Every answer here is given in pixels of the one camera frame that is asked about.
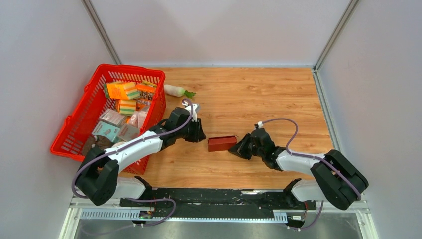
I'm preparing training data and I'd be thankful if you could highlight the orange sponge pack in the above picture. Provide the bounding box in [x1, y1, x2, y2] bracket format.
[103, 81, 140, 100]
[115, 99, 136, 116]

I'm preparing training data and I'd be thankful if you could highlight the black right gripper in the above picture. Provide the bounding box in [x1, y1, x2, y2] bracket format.
[228, 133, 264, 161]

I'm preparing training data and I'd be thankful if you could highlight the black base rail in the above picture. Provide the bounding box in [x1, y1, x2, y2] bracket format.
[119, 188, 317, 219]

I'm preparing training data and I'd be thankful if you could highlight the white tape roll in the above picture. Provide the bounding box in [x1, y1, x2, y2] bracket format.
[112, 141, 126, 148]

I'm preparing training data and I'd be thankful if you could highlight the grey pink packet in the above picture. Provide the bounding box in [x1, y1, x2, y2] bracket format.
[117, 124, 140, 142]

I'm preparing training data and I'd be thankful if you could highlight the white radish toy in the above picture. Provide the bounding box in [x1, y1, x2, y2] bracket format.
[164, 84, 196, 99]

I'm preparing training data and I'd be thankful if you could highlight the orange sponge pack upper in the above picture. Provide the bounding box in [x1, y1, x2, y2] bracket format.
[103, 81, 140, 100]

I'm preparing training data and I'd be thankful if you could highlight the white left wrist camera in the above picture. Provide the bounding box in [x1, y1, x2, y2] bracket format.
[182, 98, 200, 122]

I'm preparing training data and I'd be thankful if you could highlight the teal packet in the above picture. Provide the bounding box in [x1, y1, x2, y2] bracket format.
[91, 121, 120, 143]

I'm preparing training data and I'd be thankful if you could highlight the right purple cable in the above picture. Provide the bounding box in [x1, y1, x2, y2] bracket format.
[255, 118, 363, 232]

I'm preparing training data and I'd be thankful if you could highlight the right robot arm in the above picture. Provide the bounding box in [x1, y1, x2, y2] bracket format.
[229, 128, 369, 210]

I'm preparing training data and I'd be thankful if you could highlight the pink white carton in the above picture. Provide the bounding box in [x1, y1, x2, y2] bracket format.
[127, 106, 150, 129]

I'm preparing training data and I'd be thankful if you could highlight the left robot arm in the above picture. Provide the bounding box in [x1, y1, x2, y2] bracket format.
[71, 103, 206, 206]

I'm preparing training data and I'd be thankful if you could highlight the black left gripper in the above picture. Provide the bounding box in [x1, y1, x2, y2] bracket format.
[176, 117, 207, 143]

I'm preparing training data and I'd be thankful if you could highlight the red plastic basket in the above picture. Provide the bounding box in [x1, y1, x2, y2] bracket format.
[50, 64, 166, 162]

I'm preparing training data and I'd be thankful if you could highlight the orange snack box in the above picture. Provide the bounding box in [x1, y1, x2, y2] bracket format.
[136, 81, 157, 111]

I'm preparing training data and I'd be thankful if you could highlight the orange sponge pack lower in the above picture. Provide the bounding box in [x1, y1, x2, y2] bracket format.
[115, 99, 136, 116]

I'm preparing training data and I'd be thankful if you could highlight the brown pouch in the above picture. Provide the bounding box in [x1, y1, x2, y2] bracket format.
[81, 135, 114, 156]

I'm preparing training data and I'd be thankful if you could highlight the red paper box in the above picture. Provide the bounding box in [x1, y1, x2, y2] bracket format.
[207, 135, 237, 152]

